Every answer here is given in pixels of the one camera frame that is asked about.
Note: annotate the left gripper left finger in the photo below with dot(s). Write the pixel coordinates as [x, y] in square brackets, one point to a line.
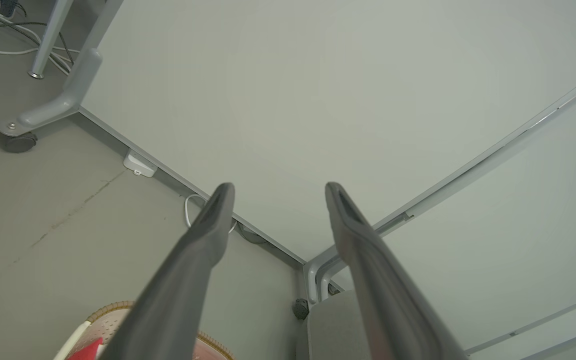
[178, 290]

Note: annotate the cream perforated laundry basket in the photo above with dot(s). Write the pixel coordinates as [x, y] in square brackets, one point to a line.
[105, 320]

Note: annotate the red and white cloth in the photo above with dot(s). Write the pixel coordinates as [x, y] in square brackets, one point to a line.
[87, 351]

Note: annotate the white wall adapter box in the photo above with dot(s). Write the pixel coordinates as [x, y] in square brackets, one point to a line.
[139, 164]

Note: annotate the black caster wheel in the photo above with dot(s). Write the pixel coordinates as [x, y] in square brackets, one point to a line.
[17, 142]
[301, 309]

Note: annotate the black power adapter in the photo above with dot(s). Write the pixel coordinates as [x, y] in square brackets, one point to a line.
[5, 6]

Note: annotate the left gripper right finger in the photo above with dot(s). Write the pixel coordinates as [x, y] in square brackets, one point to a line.
[383, 300]

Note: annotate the narrow white partition panel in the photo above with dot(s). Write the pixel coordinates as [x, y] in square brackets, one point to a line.
[518, 225]

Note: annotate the grey fabric chair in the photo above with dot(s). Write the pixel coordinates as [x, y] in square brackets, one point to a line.
[333, 330]

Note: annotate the grey partition foot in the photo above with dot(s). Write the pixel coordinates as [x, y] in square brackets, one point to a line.
[324, 280]
[310, 280]
[75, 85]

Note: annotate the grey metal table leg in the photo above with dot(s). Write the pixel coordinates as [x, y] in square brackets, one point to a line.
[50, 35]

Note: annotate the large white partition panel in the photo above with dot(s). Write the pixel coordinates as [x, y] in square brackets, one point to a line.
[318, 100]

